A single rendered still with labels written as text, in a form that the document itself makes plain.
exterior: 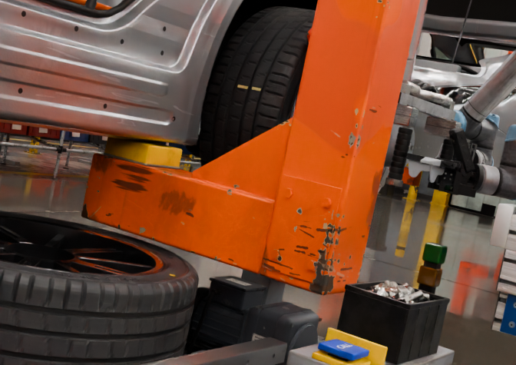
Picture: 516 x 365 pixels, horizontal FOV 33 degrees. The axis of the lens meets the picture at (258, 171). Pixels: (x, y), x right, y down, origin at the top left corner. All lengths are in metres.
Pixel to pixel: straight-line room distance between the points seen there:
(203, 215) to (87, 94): 0.36
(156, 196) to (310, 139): 0.41
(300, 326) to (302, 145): 0.50
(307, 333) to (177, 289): 0.52
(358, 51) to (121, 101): 0.53
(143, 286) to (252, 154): 0.44
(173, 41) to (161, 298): 0.69
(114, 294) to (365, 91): 0.63
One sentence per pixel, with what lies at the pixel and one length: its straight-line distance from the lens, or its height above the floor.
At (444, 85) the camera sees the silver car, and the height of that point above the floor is 1.22.
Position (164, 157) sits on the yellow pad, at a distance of 2.08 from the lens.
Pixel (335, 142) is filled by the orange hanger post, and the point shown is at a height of 0.83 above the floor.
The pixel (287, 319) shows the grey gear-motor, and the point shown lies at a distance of 2.05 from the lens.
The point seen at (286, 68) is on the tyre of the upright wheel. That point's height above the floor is 0.98.
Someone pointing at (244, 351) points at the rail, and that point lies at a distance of 1.74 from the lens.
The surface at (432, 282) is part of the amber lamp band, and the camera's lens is 1.88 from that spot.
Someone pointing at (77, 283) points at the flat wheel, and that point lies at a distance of 1.54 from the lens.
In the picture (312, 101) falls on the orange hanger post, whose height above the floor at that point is 0.90.
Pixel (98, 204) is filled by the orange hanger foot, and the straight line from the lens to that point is 2.10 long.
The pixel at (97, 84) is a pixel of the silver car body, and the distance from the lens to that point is 1.86.
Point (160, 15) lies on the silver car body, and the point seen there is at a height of 1.03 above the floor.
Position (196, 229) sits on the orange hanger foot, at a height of 0.57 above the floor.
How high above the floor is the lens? 0.84
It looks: 3 degrees down
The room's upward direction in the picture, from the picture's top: 12 degrees clockwise
